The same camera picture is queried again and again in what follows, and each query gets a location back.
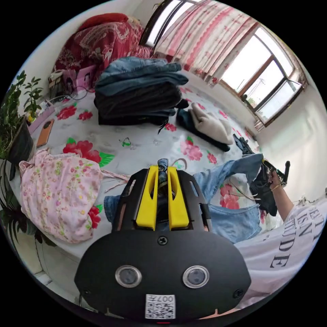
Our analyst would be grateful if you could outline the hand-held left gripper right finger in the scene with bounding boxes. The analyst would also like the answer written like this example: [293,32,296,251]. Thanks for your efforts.
[167,167,190,229]

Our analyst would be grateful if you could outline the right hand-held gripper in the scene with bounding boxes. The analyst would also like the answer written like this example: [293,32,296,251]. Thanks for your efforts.
[262,159,283,180]

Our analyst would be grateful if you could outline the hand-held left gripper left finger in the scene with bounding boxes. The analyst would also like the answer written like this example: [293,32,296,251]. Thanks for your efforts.
[136,165,159,231]

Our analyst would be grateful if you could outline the blue jeans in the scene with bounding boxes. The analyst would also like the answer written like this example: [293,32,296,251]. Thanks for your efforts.
[103,153,266,244]

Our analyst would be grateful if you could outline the person's right forearm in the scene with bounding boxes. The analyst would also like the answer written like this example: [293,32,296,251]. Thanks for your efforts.
[271,186,297,222]

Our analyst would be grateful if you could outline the person's right hand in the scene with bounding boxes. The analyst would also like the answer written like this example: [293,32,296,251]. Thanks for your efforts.
[267,170,283,191]

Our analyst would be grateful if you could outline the black garment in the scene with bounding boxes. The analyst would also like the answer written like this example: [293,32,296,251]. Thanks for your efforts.
[249,166,279,217]

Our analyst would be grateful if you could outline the small dark blue garment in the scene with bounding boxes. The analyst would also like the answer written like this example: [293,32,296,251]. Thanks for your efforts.
[233,134,256,155]

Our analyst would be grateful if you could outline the cream sweater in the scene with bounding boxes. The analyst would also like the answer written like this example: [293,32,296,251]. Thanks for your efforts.
[191,102,233,145]

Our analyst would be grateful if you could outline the person's body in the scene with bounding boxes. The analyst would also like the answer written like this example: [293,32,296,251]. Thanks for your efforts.
[234,194,327,311]

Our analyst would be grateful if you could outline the pink floral cloth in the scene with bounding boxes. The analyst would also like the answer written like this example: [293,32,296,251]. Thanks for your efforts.
[19,147,103,244]

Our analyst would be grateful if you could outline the dark teal garment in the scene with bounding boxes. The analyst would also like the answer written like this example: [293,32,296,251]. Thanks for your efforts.
[175,108,231,153]

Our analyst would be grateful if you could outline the large brown-framed window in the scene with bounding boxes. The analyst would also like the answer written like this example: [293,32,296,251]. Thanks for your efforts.
[219,25,306,127]

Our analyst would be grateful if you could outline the pile of clothes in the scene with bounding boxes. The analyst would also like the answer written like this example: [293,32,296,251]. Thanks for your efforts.
[93,56,190,126]

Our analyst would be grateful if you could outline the orange phone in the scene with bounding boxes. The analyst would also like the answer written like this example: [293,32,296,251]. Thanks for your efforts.
[36,118,55,148]

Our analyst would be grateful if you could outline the white power strip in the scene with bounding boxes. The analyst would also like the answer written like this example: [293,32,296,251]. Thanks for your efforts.
[48,95,73,104]

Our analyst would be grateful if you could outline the pink box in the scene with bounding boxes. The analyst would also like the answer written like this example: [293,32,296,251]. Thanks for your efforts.
[62,64,98,89]

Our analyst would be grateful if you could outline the pink patterned curtain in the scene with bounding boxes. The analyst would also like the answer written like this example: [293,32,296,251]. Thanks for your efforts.
[154,0,260,86]

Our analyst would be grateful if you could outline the potted green plant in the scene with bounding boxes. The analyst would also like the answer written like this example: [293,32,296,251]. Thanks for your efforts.
[0,70,44,167]

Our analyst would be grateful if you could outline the red patterned quilt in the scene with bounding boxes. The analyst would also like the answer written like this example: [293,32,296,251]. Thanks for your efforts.
[52,13,152,78]

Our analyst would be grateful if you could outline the small dark-framed window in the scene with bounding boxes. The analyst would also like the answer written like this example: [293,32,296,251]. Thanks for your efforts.
[140,0,197,48]

